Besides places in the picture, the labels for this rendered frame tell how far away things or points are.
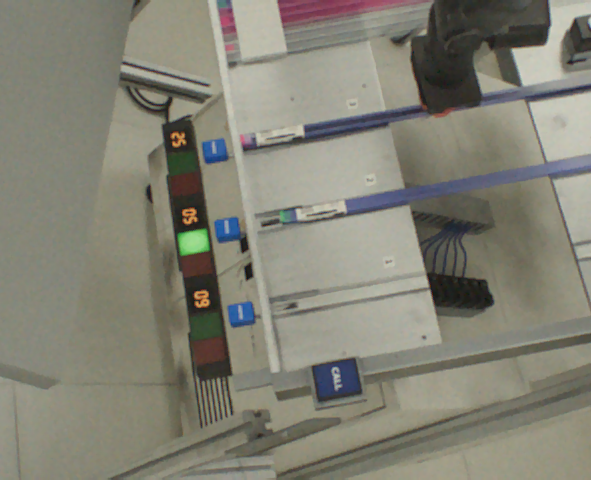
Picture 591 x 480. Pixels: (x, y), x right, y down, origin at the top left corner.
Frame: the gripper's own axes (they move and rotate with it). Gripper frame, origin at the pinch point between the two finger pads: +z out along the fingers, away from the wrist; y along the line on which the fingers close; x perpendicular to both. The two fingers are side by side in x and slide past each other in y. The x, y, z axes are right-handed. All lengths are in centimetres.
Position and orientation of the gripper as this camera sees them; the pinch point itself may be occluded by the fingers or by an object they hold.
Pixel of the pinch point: (439, 107)
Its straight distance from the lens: 115.0
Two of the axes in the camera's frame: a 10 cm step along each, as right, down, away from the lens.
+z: 0.7, 3.7, 9.3
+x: -9.8, 1.8, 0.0
